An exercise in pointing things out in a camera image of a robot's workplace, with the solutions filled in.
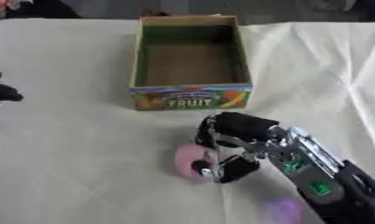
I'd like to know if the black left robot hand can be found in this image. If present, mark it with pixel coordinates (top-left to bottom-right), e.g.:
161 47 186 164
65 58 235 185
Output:
0 69 25 113

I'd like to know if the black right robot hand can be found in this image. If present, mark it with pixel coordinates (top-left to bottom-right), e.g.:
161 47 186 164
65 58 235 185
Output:
190 111 282 185

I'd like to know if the pink round toy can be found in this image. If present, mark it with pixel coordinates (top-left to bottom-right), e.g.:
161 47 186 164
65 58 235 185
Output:
173 143 221 184

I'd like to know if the cardboard box with green inside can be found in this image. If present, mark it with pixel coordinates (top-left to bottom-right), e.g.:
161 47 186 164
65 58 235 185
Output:
127 15 256 112

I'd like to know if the person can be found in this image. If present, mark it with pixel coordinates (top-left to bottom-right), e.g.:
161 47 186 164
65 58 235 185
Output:
0 0 87 21

